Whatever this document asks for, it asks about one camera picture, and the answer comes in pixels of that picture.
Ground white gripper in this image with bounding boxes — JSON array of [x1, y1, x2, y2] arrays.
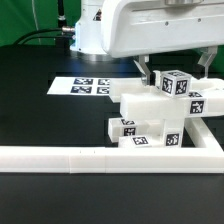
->
[[101, 0, 224, 85]]

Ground white chair back frame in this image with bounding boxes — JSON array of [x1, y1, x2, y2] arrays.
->
[[109, 78, 224, 120]]

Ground white chair seat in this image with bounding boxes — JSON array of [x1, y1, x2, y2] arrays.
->
[[137, 88, 186, 146]]

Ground small white marker block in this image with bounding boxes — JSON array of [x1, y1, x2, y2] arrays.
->
[[108, 118, 145, 143]]

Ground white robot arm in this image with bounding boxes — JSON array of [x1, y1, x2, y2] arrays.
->
[[71, 0, 224, 85]]

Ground white marker base sheet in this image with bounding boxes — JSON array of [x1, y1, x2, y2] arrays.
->
[[47, 77, 110, 96]]

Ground white U-shaped obstacle frame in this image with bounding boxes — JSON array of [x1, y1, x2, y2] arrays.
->
[[0, 118, 224, 174]]

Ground black cable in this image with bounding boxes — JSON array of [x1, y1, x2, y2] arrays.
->
[[13, 29, 64, 46]]

